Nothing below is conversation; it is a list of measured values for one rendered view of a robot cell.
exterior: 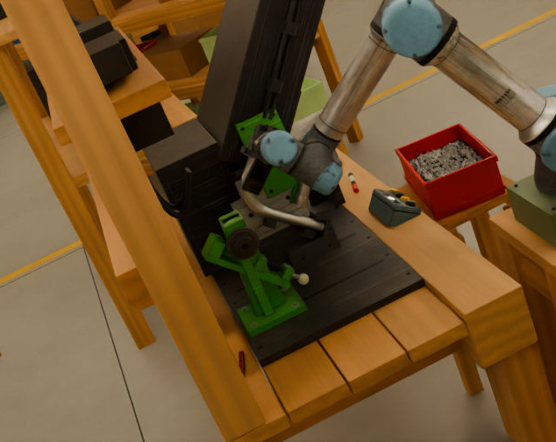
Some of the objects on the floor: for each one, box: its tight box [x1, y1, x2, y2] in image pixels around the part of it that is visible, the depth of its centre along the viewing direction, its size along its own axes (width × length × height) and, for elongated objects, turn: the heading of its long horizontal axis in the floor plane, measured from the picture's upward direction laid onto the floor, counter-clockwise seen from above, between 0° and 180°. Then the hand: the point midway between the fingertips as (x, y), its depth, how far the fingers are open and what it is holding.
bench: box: [164, 199, 556, 442], centre depth 267 cm, size 70×149×88 cm, turn 53°
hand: (254, 156), depth 225 cm, fingers closed on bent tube, 3 cm apart
